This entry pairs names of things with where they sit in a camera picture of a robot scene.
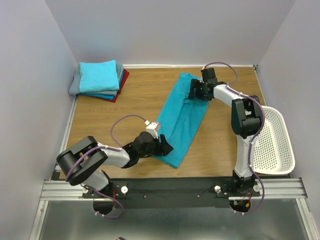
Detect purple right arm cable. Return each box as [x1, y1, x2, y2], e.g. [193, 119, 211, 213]
[202, 62, 266, 216]

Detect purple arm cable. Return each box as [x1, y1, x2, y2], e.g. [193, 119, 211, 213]
[202, 62, 266, 216]
[65, 114, 151, 219]

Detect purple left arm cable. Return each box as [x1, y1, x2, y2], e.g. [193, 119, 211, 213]
[65, 114, 151, 219]

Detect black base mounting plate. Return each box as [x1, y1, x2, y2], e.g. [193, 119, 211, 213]
[82, 177, 261, 215]

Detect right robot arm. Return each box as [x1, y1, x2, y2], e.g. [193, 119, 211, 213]
[188, 68, 265, 196]

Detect teal t-shirt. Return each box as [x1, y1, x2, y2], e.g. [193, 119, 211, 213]
[155, 72, 209, 168]

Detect folded red t-shirt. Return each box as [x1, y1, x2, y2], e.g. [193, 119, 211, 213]
[97, 69, 130, 103]

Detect aluminium rail frame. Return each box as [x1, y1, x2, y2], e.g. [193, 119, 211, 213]
[30, 73, 310, 240]

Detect folded light blue t-shirt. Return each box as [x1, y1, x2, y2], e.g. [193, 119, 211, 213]
[79, 60, 120, 93]

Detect white perforated laundry basket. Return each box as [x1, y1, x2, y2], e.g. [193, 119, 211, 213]
[253, 106, 296, 176]

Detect folded grey t-shirt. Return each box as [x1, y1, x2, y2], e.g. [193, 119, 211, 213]
[69, 63, 124, 95]

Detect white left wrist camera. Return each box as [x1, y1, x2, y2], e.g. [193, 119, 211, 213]
[144, 120, 161, 139]

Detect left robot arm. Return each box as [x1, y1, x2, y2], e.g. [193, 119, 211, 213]
[56, 131, 174, 198]

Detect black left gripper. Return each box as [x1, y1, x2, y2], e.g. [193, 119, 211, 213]
[137, 133, 174, 159]

